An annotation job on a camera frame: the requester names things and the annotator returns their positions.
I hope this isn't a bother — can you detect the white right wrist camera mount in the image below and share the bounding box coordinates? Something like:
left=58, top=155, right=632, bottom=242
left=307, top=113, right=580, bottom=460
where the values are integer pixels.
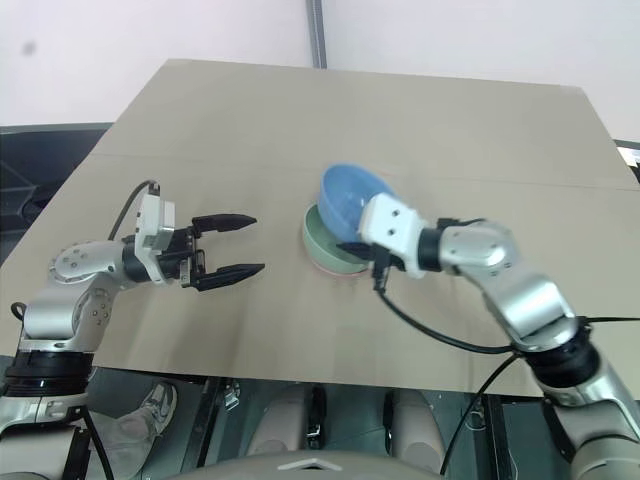
left=356, top=193, right=427, bottom=279

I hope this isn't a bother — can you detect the dark black furniture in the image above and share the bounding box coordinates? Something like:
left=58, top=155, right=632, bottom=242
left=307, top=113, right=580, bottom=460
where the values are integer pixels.
left=0, top=121, right=117, bottom=264

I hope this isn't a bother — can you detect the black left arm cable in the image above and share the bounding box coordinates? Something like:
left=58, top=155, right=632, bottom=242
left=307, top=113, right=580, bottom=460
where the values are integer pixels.
left=106, top=180, right=162, bottom=242

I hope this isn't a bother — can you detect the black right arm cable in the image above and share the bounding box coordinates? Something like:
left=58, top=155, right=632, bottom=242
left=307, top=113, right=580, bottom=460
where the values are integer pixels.
left=372, top=279, right=526, bottom=356

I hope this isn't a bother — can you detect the grey trouser leg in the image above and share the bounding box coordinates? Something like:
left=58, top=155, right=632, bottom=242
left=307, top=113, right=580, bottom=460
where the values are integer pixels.
left=88, top=409, right=162, bottom=480

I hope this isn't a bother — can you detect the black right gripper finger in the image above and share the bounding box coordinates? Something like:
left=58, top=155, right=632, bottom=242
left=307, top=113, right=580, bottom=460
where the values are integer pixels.
left=335, top=240, right=374, bottom=262

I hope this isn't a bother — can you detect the beige robot torso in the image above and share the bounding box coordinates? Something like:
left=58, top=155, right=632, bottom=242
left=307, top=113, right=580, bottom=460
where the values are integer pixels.
left=143, top=447, right=454, bottom=480

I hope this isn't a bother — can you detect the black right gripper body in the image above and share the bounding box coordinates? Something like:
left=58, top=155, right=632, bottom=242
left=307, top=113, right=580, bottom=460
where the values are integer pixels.
left=367, top=243, right=405, bottom=291

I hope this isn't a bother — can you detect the grey vertical post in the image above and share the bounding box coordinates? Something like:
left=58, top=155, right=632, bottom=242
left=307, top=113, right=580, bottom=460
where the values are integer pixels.
left=305, top=0, right=329, bottom=70

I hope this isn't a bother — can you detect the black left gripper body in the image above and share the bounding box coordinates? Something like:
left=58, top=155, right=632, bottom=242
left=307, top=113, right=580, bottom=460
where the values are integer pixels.
left=158, top=224, right=207, bottom=292

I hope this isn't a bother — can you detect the white paper sheet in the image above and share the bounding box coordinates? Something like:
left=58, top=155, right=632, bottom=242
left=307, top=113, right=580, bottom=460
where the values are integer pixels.
left=617, top=144, right=640, bottom=171

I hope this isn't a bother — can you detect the blue bowl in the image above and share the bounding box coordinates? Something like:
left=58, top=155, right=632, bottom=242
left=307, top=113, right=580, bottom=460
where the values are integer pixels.
left=319, top=162, right=399, bottom=247

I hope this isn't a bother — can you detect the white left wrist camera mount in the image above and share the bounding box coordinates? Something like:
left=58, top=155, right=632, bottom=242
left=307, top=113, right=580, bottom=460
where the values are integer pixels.
left=132, top=184, right=179, bottom=287

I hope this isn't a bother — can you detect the thin black cable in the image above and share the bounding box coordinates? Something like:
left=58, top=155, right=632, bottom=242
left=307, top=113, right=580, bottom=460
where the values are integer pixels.
left=438, top=314, right=640, bottom=476

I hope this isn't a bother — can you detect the beige rounded shape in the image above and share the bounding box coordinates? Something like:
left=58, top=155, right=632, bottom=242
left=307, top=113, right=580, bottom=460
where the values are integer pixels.
left=392, top=389, right=447, bottom=464
left=246, top=387, right=314, bottom=457

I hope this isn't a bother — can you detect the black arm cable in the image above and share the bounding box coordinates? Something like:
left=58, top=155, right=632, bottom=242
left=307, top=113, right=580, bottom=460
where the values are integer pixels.
left=372, top=279, right=526, bottom=356
left=106, top=180, right=162, bottom=242

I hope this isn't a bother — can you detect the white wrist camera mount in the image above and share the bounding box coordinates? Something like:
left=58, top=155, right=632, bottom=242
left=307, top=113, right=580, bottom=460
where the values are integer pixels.
left=356, top=193, right=427, bottom=279
left=132, top=184, right=179, bottom=287

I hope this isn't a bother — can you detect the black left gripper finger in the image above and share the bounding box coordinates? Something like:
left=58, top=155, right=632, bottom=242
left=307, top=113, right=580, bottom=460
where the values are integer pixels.
left=196, top=262, right=266, bottom=293
left=191, top=212, right=258, bottom=238

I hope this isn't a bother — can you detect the green bowl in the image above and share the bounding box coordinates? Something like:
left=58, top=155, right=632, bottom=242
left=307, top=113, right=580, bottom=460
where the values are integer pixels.
left=301, top=203, right=370, bottom=277

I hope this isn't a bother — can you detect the grey sneaker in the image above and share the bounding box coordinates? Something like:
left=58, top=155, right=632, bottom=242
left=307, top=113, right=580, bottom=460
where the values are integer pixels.
left=135, top=381, right=179, bottom=442

